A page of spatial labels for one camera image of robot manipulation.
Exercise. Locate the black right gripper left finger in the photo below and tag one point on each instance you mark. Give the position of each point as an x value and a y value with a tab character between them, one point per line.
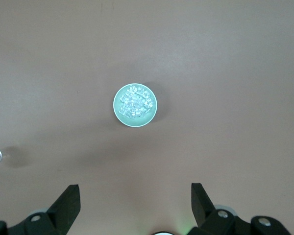
58	218

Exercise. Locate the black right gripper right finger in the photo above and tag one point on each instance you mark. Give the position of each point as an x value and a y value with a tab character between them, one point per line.
205	215

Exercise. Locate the clear ice cube pile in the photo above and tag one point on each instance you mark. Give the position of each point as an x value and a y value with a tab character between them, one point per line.
136	102

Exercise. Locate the pale green ceramic bowl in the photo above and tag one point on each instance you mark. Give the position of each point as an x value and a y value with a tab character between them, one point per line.
117	115

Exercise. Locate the brown table cover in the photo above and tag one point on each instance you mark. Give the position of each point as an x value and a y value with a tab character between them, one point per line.
210	61

